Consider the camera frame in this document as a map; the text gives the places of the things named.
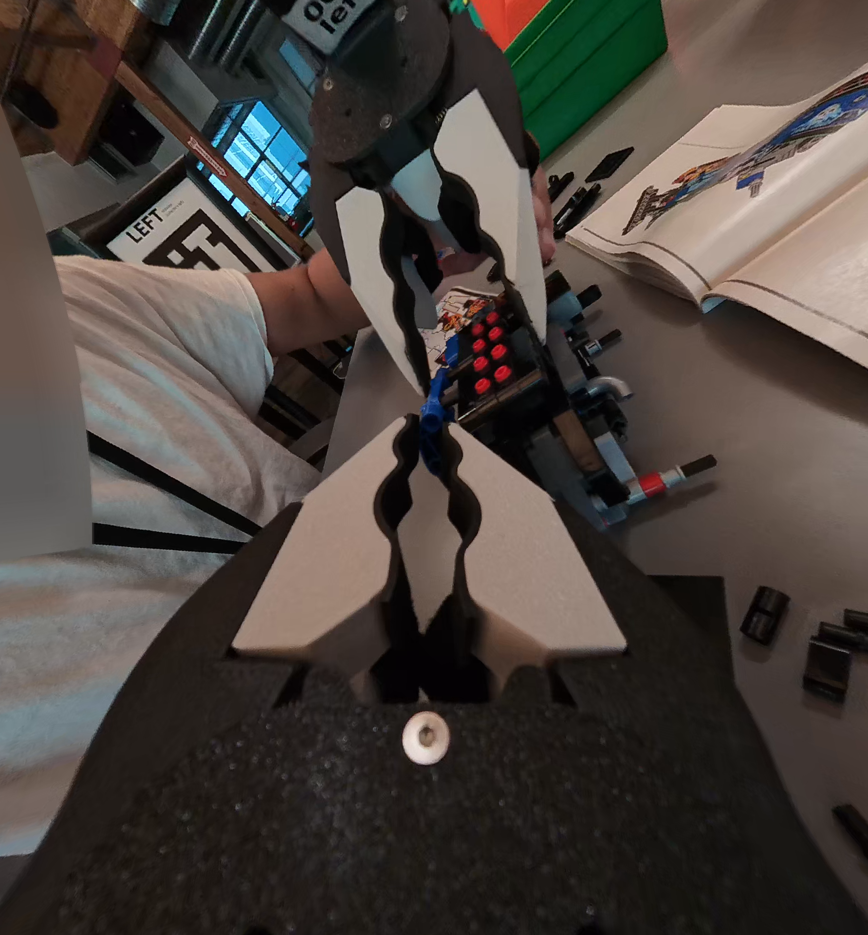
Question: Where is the metal air duct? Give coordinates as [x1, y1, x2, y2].
[130, 0, 289, 70]

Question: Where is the window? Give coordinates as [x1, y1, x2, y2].
[207, 98, 312, 220]

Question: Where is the black lego connector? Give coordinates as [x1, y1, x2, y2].
[740, 584, 791, 645]

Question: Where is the green plastic bin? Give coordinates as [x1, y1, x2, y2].
[501, 0, 670, 163]

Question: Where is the lego truck model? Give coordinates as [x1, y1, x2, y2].
[415, 270, 720, 530]

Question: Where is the lego instruction booklet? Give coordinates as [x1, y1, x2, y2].
[565, 47, 868, 388]

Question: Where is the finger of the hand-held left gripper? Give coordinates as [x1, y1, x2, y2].
[335, 185, 441, 399]
[431, 86, 552, 346]

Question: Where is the person's left hand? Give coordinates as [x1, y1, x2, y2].
[532, 168, 557, 269]

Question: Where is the person's left forearm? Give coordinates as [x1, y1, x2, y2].
[247, 244, 372, 360]

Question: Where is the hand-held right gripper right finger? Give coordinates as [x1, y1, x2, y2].
[444, 422, 629, 695]

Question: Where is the wooden post red label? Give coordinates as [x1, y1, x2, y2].
[116, 62, 314, 257]

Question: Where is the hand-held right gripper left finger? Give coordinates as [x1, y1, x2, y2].
[231, 415, 414, 704]

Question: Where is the black white marker sign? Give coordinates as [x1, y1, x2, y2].
[105, 179, 292, 273]

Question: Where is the long black lego piece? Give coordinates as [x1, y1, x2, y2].
[554, 183, 603, 238]

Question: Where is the orange plastic bin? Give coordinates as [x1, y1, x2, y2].
[470, 0, 552, 54]

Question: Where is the sticker sheet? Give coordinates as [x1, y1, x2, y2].
[421, 288, 509, 366]

